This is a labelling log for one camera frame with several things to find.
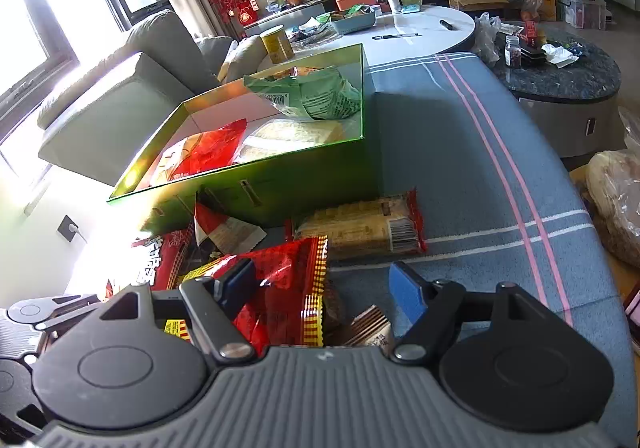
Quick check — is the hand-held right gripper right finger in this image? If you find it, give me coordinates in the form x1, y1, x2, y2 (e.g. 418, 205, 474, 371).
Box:
389, 262, 576, 362

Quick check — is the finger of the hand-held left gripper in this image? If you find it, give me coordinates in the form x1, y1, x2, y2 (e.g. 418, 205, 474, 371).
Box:
35, 293, 106, 332

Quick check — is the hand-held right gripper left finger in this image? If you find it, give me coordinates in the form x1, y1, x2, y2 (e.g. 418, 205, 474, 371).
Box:
70, 258, 258, 365

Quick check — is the red yellow striped-edge snack packet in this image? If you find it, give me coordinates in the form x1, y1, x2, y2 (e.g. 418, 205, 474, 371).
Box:
165, 235, 332, 355

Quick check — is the brown bread chip packet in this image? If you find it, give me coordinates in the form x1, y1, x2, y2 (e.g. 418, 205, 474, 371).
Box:
326, 304, 397, 350

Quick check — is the pale biscuit packet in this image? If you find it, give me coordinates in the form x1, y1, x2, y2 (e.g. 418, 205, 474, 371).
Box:
286, 188, 429, 262
234, 118, 347, 165

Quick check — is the green box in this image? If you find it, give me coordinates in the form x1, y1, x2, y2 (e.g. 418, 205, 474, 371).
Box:
106, 43, 382, 235

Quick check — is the red round bread packet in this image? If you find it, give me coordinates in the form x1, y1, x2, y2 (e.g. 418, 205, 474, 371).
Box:
164, 118, 249, 182

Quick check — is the green snack packet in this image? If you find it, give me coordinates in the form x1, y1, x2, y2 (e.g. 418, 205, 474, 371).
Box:
243, 66, 362, 122

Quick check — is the clear plastic bag of snacks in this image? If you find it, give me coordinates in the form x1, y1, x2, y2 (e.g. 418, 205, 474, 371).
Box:
584, 107, 640, 270

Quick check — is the red white snack packet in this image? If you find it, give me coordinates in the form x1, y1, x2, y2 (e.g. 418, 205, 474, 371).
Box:
193, 201, 269, 257

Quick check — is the red packet with black print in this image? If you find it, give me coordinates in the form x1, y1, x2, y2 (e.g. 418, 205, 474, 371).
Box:
131, 228, 197, 292

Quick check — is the blue striped tablecloth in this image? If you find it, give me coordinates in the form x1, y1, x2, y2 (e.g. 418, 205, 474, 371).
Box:
250, 52, 638, 429

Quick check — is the beige armchair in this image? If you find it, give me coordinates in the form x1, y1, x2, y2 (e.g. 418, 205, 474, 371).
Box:
37, 8, 237, 187

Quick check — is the pale yellow cushion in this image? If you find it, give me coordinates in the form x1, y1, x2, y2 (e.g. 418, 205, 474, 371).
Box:
216, 34, 269, 82

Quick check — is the yellow can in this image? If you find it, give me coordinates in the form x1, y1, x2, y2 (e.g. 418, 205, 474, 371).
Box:
260, 26, 295, 66

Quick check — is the white oval table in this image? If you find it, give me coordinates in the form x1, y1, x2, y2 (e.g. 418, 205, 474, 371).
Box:
256, 3, 477, 75

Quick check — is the dark marble round table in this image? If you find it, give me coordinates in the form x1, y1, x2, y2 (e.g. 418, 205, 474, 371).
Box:
492, 23, 623, 160

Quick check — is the white plastic bag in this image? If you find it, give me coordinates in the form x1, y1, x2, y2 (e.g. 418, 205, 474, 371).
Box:
472, 12, 502, 68

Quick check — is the red ornament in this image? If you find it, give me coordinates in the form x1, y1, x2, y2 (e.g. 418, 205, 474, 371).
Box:
235, 0, 260, 27

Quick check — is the large bright window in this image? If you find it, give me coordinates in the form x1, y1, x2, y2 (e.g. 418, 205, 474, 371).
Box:
0, 0, 82, 181

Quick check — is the blue basket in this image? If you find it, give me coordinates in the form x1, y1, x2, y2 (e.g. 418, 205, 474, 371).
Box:
330, 8, 377, 34

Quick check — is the white tissue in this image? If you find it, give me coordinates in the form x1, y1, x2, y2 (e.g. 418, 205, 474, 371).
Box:
541, 43, 581, 69

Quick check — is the clear storage bin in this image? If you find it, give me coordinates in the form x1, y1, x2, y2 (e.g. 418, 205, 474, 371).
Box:
554, 0, 609, 31

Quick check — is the dark wall socket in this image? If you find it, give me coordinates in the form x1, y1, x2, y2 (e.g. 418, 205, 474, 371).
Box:
57, 215, 81, 243

